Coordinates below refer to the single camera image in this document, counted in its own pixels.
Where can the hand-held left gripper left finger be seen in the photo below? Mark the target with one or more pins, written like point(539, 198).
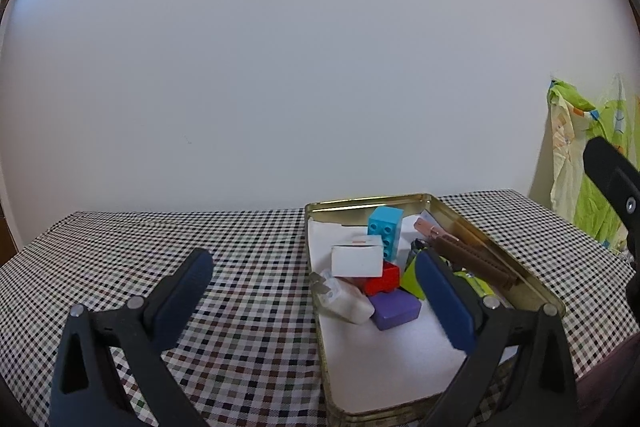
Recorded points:
point(182, 292)

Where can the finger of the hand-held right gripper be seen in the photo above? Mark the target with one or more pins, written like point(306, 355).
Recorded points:
point(612, 177)

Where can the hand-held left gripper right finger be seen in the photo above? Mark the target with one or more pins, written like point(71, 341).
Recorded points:
point(445, 302)

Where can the green toy building block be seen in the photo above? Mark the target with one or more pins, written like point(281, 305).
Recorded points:
point(412, 279)

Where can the purple block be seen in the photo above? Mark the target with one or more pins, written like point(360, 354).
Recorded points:
point(395, 309)

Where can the brown wooden piece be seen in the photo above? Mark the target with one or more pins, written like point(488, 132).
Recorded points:
point(480, 262)

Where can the red small box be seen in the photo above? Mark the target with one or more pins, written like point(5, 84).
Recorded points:
point(385, 279)

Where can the pink case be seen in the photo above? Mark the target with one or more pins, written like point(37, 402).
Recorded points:
point(425, 227)

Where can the gold metal tin box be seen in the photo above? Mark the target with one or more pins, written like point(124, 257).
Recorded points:
point(520, 272)

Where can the white plastic container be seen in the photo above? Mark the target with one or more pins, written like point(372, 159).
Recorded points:
point(350, 304)

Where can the blue toy building block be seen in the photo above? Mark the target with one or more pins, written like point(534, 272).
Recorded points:
point(385, 224)

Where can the white and wood box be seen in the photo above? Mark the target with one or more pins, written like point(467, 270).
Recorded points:
point(356, 259)

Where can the green printed cloth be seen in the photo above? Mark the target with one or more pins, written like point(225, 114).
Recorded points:
point(570, 167)

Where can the white paper sheet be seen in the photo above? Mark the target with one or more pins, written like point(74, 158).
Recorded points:
point(390, 367)

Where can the checkered tablecloth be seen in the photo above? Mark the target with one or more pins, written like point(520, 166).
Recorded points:
point(240, 357)

